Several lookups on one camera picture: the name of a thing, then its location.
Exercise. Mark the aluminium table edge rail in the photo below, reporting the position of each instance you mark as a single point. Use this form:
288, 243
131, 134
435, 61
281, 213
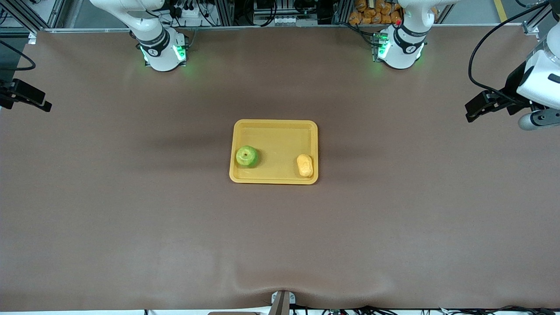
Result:
262, 28

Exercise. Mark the green apple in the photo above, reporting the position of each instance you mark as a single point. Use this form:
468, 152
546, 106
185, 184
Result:
246, 156

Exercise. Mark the white power strip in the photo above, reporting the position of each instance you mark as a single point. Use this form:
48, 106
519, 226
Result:
188, 11

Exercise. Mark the aluminium frame profile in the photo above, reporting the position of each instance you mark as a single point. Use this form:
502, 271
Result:
26, 13
536, 24

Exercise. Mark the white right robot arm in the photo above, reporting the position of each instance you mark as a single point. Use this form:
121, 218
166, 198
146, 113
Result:
159, 57

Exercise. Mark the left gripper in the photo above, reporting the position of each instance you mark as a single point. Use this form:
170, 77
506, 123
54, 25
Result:
515, 84

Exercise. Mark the yellow plastic tray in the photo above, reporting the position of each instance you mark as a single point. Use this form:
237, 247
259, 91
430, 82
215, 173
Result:
275, 144

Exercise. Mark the yellow potato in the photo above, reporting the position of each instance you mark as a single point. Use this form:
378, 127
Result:
305, 165

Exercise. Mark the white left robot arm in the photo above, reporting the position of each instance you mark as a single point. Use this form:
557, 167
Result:
402, 54

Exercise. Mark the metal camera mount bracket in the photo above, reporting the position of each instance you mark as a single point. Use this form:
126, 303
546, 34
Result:
282, 304

